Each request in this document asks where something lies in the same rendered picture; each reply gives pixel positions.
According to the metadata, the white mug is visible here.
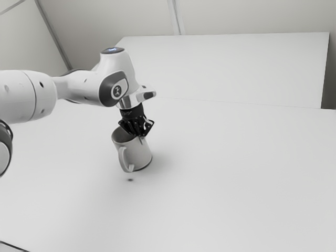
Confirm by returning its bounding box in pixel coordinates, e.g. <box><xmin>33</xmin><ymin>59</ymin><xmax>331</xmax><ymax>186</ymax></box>
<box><xmin>111</xmin><ymin>126</ymin><xmax>153</xmax><ymax>173</ymax></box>

